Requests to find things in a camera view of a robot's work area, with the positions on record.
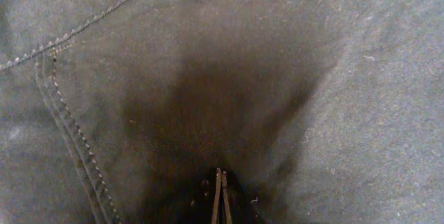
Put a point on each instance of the black shorts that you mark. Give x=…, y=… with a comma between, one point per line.
x=319, y=111

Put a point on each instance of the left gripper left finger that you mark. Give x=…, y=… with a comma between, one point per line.
x=215, y=209

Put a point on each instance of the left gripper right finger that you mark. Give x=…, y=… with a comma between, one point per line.
x=226, y=219

